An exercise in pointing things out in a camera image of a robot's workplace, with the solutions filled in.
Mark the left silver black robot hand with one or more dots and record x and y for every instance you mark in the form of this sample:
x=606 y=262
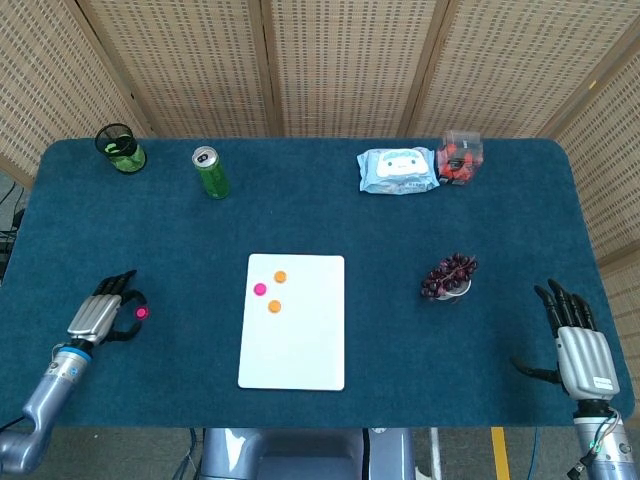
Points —
x=95 y=317

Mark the round yellow magnet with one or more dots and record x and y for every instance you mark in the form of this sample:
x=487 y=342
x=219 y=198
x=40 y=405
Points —
x=274 y=306
x=280 y=276

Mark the blue wet wipes pack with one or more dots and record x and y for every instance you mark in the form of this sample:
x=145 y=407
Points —
x=400 y=170

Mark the white table leg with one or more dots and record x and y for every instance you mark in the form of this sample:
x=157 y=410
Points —
x=436 y=455

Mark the clear box of red clips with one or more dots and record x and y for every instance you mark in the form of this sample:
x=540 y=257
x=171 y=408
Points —
x=457 y=160

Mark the teal table cloth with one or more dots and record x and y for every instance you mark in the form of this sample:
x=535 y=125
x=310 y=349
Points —
x=400 y=350

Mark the woven bamboo folding screen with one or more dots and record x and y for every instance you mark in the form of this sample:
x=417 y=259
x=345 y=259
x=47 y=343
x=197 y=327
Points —
x=350 y=65

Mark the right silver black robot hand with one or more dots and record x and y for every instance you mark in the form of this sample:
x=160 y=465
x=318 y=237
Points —
x=586 y=360

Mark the white magnetic board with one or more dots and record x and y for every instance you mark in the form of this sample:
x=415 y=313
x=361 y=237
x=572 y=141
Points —
x=295 y=350

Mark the green drink can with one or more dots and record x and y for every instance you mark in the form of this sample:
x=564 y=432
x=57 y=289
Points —
x=214 y=177

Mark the black mesh pen holder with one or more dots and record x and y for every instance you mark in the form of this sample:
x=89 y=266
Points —
x=122 y=155

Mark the grey robot torso base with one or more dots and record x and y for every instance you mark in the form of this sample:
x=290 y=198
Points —
x=300 y=455

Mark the round red magnet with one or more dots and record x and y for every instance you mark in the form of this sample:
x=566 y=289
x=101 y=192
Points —
x=142 y=313
x=260 y=289

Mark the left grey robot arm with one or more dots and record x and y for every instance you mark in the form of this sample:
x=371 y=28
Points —
x=50 y=395

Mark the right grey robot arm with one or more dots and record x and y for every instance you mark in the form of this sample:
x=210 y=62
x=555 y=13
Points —
x=605 y=450

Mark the dark red grape bunch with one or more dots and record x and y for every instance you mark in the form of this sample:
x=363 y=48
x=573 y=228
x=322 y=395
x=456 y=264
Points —
x=447 y=275

